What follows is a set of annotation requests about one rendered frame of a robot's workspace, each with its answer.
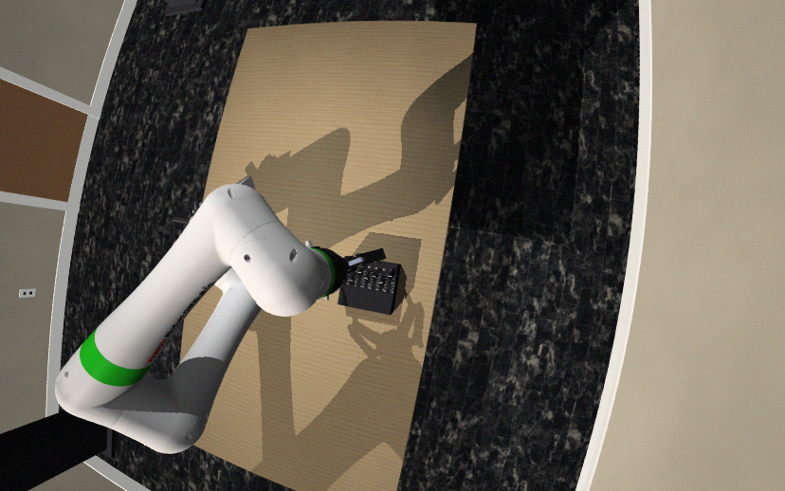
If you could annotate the black lighting desk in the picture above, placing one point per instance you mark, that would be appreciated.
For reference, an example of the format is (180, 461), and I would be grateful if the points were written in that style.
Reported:
(371, 295)

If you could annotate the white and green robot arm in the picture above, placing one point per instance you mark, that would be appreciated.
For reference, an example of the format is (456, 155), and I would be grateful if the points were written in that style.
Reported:
(234, 227)

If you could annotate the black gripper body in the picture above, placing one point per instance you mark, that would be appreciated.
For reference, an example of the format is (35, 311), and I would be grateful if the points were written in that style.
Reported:
(346, 266)

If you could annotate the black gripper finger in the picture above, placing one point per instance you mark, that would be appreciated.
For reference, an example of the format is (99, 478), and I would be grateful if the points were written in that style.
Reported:
(375, 256)

